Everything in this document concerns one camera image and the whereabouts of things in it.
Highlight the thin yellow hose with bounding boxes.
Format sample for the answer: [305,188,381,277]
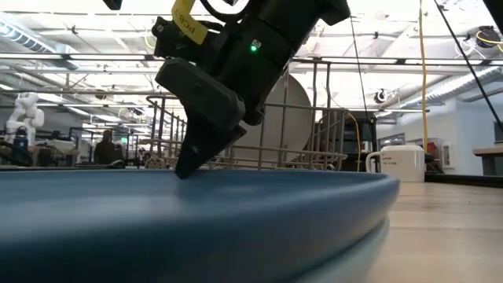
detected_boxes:
[345,112,362,173]

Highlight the black hanging cable reel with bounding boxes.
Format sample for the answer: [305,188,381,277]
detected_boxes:
[475,25,503,50]
[373,88,390,105]

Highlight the black table frame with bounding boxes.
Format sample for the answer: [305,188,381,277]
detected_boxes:
[0,164,503,189]

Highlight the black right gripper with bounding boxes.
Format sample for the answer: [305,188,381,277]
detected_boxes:
[155,57,248,180]

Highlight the white printed mug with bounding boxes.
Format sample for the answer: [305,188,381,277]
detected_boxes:
[365,144,426,183]

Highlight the blue bottle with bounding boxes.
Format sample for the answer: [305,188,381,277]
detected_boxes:
[11,125,31,166]

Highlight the yellow cable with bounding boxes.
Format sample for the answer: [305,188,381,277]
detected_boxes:
[417,0,429,153]

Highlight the person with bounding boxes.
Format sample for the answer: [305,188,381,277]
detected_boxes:
[93,129,119,166]

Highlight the black stand leg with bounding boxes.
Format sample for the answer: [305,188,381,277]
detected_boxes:
[431,0,503,133]

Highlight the large dark blue plate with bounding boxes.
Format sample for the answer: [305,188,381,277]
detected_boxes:
[0,167,401,283]

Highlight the wire dish rack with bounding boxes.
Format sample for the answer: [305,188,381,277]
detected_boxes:
[139,61,351,172]

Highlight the black cabinet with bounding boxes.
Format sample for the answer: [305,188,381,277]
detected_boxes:
[341,113,378,172]

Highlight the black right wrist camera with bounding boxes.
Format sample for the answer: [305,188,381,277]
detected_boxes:
[151,15,221,60]

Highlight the yellow cable tag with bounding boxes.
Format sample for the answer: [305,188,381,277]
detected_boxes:
[171,0,209,46]

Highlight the large grey plate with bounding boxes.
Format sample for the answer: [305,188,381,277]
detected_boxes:
[231,72,314,166]

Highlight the wooden side table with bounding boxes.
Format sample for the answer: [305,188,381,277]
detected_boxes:
[473,145,503,176]

